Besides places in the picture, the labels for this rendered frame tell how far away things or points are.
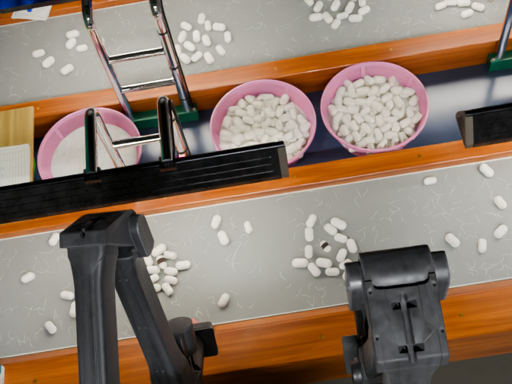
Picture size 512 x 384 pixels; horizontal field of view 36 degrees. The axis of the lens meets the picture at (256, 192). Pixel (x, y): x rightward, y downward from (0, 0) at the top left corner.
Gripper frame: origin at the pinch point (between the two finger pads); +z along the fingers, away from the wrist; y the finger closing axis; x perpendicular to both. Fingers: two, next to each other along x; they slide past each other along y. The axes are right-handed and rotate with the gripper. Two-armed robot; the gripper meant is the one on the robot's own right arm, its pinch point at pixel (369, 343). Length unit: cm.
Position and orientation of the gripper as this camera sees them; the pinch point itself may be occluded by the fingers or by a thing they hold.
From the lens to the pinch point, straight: 148.6
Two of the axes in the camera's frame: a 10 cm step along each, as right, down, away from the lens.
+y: -9.9, 1.3, 0.5
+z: 0.5, 0.2, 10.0
